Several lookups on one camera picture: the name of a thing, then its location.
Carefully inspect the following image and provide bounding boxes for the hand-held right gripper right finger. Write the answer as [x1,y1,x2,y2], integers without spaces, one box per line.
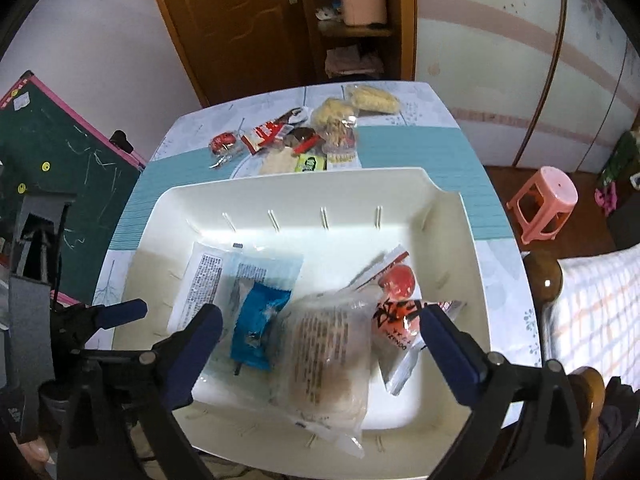
[419,304,586,480]

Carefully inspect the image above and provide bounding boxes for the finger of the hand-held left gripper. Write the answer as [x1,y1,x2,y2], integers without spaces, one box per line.
[50,299,149,356]

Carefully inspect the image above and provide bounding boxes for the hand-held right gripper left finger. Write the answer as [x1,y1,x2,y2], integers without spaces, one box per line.
[59,304,224,480]

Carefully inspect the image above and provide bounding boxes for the white plastic basket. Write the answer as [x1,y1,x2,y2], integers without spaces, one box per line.
[111,166,493,477]

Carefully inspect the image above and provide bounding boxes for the red clear snack packet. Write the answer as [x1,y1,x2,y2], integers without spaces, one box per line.
[240,121,291,153]

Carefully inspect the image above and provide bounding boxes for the brown and white chocolate packet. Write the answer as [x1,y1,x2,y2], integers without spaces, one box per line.
[272,106,310,126]

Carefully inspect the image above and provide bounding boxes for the person's left hand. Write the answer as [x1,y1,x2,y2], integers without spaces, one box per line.
[20,437,53,471]

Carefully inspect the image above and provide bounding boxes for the small blue snack packet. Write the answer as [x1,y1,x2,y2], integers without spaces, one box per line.
[230,281,293,372]

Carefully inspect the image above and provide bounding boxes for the white packet with red ball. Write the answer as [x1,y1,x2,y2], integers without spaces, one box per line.
[345,244,468,397]

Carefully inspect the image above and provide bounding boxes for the white and blue flat packet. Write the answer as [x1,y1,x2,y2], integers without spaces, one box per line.
[167,241,305,381]

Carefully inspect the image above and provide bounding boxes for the wooden bedpost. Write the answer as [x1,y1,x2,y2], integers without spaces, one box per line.
[522,251,608,480]

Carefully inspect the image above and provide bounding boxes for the clear packet of brown pastry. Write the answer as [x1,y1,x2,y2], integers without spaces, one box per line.
[270,287,386,461]

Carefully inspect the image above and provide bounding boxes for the white bed blanket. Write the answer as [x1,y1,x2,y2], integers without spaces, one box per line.
[542,245,640,381]

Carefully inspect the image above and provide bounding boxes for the pink plastic stool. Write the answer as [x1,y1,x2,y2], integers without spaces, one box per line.
[506,166,579,246]

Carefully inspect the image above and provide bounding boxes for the red round candy packet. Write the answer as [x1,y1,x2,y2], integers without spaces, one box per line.
[209,131,246,168]

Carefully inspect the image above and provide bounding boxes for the printed tablecloth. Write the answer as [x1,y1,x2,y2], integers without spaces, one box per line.
[92,81,543,480]

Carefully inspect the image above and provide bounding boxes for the beige wafer packet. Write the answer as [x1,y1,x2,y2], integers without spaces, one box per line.
[260,150,301,176]

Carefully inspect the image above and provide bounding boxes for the pink toy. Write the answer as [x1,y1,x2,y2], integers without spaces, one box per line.
[595,182,621,216]

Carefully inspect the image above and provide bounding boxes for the clear packet with yellow strips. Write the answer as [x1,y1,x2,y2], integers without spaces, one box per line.
[322,150,362,170]

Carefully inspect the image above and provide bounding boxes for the clear packet of nuts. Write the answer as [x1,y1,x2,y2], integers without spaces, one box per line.
[320,116,361,156]

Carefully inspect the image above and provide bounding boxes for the dark round snack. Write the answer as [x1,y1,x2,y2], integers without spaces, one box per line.
[285,127,318,148]

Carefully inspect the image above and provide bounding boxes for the green bag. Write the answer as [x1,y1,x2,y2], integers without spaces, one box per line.
[600,130,640,188]

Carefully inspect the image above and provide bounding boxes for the yellow noodle packet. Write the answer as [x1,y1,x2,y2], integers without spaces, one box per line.
[311,97,358,128]
[347,84,402,114]

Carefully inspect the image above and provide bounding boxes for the white wardrobe with pink stripes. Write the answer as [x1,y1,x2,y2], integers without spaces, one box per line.
[415,0,640,171]

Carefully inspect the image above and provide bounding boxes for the wooden door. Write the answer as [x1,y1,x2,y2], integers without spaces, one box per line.
[142,0,321,108]

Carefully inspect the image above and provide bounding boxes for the folded cloths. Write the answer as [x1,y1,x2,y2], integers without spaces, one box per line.
[324,45,383,78]

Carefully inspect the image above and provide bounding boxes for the wooden shelf cabinet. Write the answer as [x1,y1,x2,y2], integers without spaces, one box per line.
[300,0,418,83]

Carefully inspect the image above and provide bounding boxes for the small white items on shelf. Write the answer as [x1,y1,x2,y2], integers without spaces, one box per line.
[315,2,346,23]

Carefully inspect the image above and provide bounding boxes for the green chalkboard with pink frame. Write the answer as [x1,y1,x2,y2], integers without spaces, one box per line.
[0,71,147,306]

